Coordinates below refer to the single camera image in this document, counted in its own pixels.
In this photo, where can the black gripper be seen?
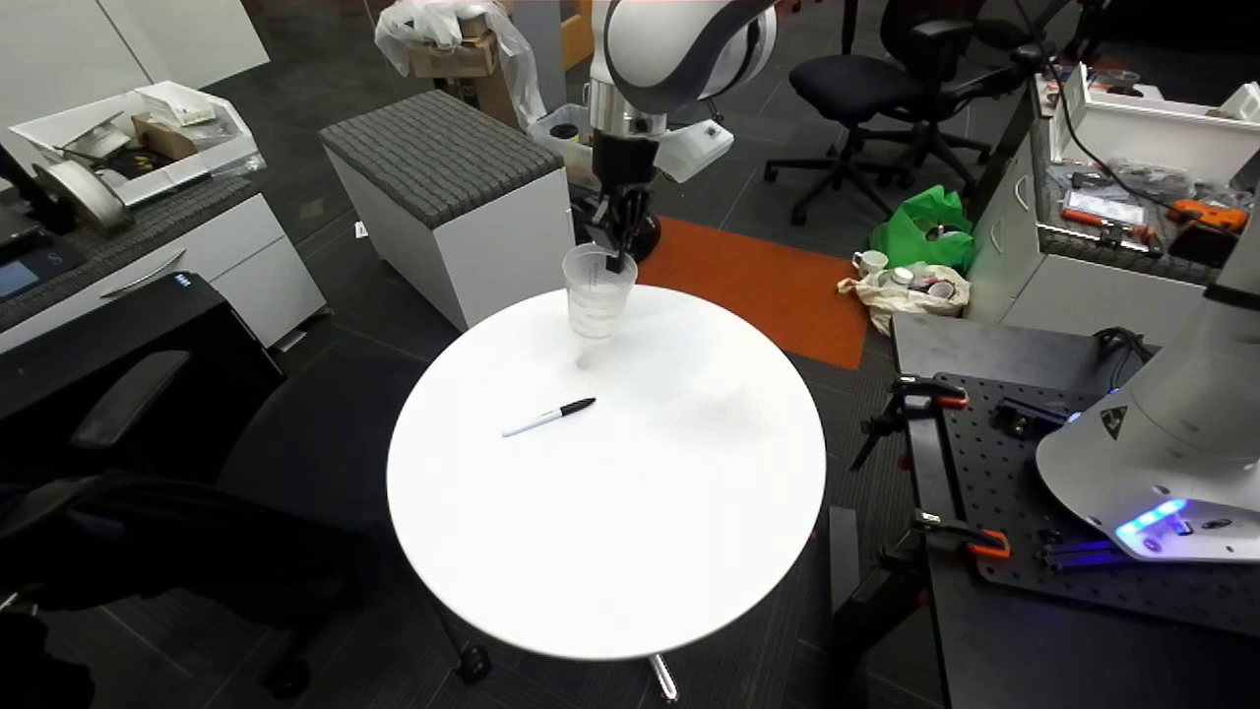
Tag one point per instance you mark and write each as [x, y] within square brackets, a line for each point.
[625, 163]

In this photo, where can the clear plastic measuring cup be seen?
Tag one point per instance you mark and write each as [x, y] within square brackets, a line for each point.
[599, 301]

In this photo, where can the black capped white marker pen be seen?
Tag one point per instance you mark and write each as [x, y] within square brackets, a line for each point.
[554, 415]

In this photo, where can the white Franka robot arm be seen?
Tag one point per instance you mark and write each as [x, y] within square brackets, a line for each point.
[669, 51]

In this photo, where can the round white table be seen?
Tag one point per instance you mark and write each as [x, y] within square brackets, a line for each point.
[763, 282]

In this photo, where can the white cabinet with gray cushion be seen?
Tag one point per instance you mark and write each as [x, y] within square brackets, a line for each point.
[433, 169]

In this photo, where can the brown cardboard box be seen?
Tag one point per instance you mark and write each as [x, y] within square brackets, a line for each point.
[457, 64]

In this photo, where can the black swivel chair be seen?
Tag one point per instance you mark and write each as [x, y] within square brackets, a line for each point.
[851, 83]

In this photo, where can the white plastic bag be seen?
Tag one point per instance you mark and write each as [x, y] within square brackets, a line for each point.
[420, 25]

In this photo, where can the clear bag of bottles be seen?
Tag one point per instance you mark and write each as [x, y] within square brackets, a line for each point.
[910, 289]

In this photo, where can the green plastic bag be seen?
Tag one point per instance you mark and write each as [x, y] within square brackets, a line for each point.
[928, 231]

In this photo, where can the black clamp with orange tips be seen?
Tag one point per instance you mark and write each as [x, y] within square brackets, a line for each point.
[919, 397]
[971, 538]

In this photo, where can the black robot workbench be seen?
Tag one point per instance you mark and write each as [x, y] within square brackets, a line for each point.
[971, 343]

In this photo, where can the white desk with drawers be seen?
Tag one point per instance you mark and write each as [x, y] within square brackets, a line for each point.
[249, 250]

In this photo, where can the black perforated breadboard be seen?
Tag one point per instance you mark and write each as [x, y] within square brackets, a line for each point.
[998, 487]

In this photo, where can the white equipment cart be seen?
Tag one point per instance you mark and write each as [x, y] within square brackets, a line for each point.
[1089, 282]

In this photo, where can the black office chair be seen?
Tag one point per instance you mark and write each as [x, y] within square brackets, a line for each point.
[197, 445]

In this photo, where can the white tray of clutter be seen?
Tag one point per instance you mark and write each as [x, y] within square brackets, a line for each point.
[131, 130]

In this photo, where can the beige tape roll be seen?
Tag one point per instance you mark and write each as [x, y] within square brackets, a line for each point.
[79, 192]

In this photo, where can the orange and black hand tool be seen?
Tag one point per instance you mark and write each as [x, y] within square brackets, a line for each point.
[1197, 214]

